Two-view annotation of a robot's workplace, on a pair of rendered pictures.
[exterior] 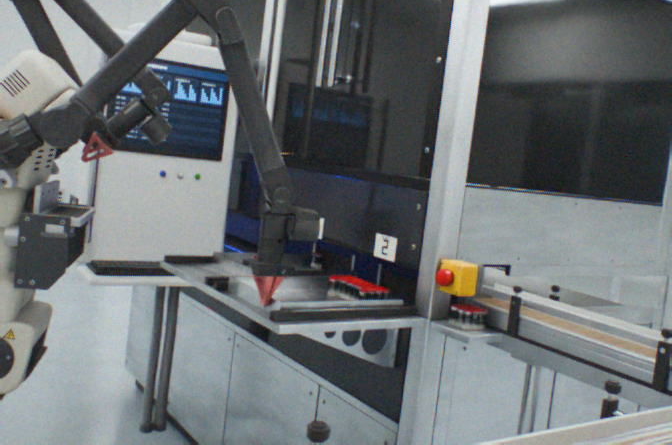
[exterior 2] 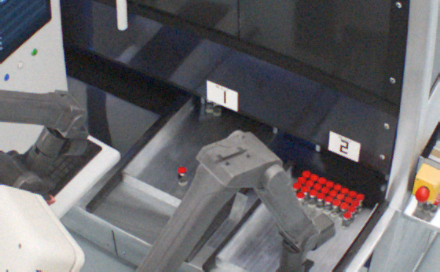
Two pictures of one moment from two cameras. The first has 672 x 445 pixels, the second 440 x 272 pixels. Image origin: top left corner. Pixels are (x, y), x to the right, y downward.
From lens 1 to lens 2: 1.68 m
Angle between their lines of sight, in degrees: 45
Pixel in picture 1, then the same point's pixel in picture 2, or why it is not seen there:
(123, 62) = (174, 262)
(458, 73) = (427, 31)
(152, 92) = (72, 126)
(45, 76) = (60, 260)
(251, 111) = (286, 209)
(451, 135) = (423, 81)
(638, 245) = not seen: outside the picture
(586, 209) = not seen: outside the picture
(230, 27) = (279, 183)
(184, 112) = (12, 7)
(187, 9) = (232, 192)
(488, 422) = not seen: hidden behind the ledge
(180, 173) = (20, 64)
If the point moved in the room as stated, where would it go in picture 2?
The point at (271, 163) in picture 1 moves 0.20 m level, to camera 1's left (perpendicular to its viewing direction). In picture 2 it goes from (302, 228) to (207, 260)
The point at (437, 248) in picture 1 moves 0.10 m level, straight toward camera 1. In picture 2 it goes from (410, 164) to (423, 192)
